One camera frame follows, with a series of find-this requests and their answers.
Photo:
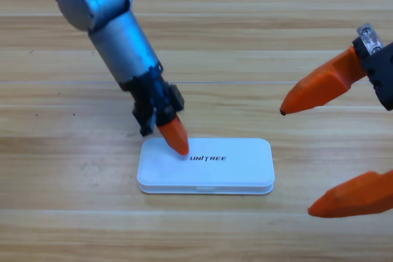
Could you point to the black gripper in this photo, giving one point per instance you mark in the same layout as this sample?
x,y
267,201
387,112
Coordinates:
x,y
382,71
153,99

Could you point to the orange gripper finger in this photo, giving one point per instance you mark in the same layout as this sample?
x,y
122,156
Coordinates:
x,y
356,196

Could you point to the white Unitree pencil case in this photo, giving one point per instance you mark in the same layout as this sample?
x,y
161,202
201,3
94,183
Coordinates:
x,y
233,170

